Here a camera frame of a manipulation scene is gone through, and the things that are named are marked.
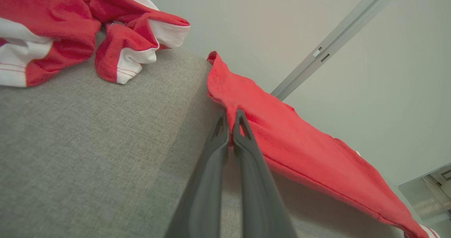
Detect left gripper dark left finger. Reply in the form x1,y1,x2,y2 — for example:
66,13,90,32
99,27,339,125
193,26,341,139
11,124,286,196
165,111,230,238

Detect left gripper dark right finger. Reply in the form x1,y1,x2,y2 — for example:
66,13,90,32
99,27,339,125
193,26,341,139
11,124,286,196
233,108,298,238

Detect red basketball jersey with lettering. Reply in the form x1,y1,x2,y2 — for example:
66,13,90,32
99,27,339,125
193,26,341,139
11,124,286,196
207,51,441,238

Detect red shorts with white stripe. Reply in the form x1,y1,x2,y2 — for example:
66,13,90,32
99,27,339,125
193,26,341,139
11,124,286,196
0,0,191,88

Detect grey fabric sofa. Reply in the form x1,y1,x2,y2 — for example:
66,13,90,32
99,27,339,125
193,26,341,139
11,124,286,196
0,32,406,238

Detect shiny metal cabinet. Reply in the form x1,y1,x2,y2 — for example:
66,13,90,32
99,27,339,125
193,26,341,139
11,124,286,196
397,163,451,221

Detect grey metal wall rail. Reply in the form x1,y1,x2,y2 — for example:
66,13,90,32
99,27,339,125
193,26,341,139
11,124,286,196
271,0,400,101

